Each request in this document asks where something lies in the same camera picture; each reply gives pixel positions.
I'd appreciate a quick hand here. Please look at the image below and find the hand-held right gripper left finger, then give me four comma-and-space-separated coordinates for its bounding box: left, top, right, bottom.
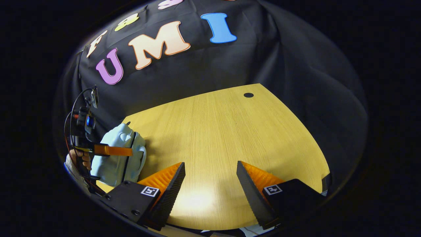
99, 162, 186, 231

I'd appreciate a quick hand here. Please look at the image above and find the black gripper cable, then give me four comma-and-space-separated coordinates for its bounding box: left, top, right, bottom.
64, 87, 94, 158

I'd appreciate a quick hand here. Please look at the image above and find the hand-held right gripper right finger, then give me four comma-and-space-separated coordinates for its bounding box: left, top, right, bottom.
236, 161, 326, 230

